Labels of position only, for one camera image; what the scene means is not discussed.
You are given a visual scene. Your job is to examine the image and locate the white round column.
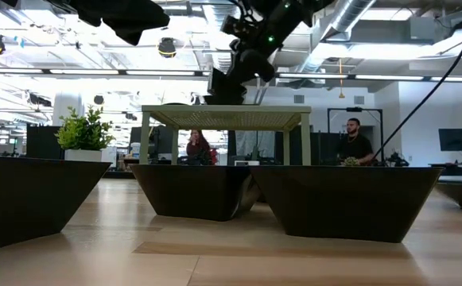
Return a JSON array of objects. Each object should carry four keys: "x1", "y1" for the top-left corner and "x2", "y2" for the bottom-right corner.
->
[{"x1": 52, "y1": 91, "x2": 85, "y2": 128}]

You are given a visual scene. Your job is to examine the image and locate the black room partition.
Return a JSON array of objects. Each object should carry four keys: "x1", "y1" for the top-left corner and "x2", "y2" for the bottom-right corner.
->
[{"x1": 26, "y1": 126, "x2": 65, "y2": 160}]

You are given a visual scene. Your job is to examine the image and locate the pale green perforated metal shelf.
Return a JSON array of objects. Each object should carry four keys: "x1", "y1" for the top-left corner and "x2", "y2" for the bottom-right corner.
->
[{"x1": 138, "y1": 104, "x2": 313, "y2": 167}]

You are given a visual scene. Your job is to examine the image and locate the green plant in white pot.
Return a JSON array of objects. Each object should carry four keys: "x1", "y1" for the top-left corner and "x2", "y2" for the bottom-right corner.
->
[{"x1": 54, "y1": 105, "x2": 115, "y2": 163}]

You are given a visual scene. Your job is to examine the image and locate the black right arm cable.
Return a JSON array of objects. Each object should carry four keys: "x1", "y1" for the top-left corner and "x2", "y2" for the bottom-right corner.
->
[{"x1": 372, "y1": 11, "x2": 462, "y2": 160}]

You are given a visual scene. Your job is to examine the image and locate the black metal frame stand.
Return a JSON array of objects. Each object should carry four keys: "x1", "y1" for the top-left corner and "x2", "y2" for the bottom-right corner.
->
[{"x1": 327, "y1": 106, "x2": 385, "y2": 168}]

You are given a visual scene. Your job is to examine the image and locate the person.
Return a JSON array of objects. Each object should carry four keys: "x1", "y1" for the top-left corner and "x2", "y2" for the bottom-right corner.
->
[
  {"x1": 336, "y1": 117, "x2": 376, "y2": 167},
  {"x1": 185, "y1": 129, "x2": 215, "y2": 166}
]

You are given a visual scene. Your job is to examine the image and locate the black aluminium table frame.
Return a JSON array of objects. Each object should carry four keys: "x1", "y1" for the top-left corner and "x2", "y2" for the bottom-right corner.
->
[{"x1": 102, "y1": 170, "x2": 133, "y2": 180}]

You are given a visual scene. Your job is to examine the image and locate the black wall monitor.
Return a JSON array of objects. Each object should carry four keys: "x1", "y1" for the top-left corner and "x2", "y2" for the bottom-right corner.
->
[{"x1": 438, "y1": 128, "x2": 462, "y2": 153}]

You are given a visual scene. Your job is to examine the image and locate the silver spiral ventilation duct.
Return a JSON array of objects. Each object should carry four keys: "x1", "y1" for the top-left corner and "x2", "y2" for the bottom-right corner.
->
[
  {"x1": 204, "y1": 0, "x2": 247, "y2": 105},
  {"x1": 293, "y1": 0, "x2": 379, "y2": 76}
]

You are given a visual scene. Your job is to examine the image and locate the yellow hanging pendant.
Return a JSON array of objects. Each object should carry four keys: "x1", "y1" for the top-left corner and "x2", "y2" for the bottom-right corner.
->
[{"x1": 336, "y1": 58, "x2": 346, "y2": 100}]

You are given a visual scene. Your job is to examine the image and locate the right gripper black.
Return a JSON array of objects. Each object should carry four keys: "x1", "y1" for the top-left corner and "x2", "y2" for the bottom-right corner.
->
[{"x1": 208, "y1": 37, "x2": 278, "y2": 105}]

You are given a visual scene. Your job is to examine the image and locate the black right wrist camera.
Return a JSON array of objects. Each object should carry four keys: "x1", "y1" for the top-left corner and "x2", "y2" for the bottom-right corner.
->
[{"x1": 219, "y1": 14, "x2": 255, "y2": 41}]

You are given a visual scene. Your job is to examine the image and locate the black office desk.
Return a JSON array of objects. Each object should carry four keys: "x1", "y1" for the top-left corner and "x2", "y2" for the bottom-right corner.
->
[{"x1": 429, "y1": 161, "x2": 462, "y2": 182}]

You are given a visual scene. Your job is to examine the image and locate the long linear ceiling light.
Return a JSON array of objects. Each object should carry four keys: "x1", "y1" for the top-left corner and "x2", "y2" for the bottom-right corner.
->
[{"x1": 0, "y1": 67, "x2": 462, "y2": 83}]

